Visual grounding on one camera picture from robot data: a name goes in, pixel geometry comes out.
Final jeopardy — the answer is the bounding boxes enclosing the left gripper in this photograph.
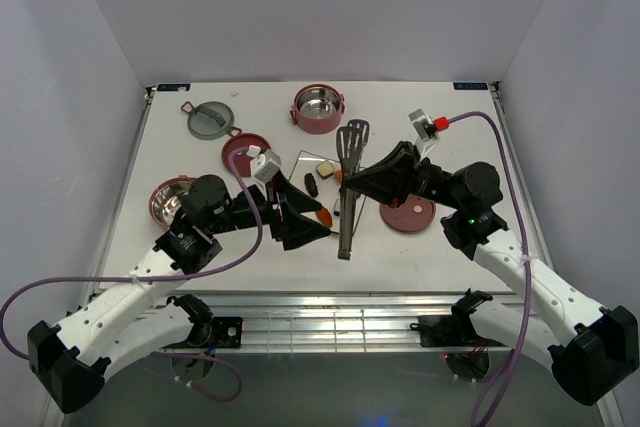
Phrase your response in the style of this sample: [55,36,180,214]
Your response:
[208,168,331,250]

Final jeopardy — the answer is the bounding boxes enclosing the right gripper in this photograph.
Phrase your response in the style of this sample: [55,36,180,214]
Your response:
[343,141,464,211]

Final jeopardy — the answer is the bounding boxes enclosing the white square plate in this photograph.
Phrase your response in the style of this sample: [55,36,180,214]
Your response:
[289,150,341,235]

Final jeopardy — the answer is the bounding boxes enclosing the metal tongs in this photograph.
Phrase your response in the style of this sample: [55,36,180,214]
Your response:
[335,118,372,261]

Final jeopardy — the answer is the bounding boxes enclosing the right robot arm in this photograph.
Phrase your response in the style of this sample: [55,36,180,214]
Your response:
[343,141,639,406]

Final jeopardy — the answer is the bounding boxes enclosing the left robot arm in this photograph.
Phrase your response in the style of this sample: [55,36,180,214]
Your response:
[27,173,331,414]

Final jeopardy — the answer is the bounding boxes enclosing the grey lunch box lid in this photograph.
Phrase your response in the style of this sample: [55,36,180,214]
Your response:
[180,101,242,141]

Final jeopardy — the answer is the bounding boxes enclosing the orange fried nugget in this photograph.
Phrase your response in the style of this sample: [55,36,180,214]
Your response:
[316,207,333,228]

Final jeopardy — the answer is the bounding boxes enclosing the black sea cucumber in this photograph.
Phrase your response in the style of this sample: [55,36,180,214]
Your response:
[304,172,319,198]

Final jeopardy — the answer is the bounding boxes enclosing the sushi roll white top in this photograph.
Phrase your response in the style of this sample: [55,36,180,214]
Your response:
[332,199,341,217]

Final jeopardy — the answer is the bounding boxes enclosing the dark red lid right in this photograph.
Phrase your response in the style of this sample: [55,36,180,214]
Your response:
[379,197,436,234]

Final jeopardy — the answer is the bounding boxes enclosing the dark red lid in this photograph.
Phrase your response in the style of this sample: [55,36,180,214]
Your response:
[221,133,271,178]
[379,197,436,234]

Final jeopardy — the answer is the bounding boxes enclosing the sushi roll yellow top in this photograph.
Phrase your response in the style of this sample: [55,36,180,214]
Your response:
[315,160,335,180]

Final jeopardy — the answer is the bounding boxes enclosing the dark red inner lid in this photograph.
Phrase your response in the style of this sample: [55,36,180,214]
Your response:
[221,133,271,178]

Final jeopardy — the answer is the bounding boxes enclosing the pink bowl rear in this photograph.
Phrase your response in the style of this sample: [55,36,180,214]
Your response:
[289,84,345,135]

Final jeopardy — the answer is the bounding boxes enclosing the pink bowl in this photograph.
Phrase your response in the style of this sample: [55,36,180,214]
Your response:
[148,175,195,229]
[289,84,345,135]

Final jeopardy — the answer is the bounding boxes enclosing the pink bowl front left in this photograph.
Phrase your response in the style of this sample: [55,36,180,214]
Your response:
[148,175,195,229]

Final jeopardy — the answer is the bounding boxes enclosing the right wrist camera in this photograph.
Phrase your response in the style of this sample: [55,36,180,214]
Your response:
[409,109,450,159]

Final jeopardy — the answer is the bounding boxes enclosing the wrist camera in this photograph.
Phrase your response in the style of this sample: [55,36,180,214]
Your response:
[409,109,450,159]
[246,145,281,185]

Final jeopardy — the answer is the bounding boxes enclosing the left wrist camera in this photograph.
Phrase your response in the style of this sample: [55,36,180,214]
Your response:
[246,145,281,185]

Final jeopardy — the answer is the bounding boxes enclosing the aluminium frame rail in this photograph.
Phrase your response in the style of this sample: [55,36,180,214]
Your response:
[55,291,601,356]

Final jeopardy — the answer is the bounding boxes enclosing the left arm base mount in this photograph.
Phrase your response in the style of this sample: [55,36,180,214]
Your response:
[166,294,244,351]

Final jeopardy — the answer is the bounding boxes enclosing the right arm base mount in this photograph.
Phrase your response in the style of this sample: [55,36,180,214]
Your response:
[409,289,504,349]

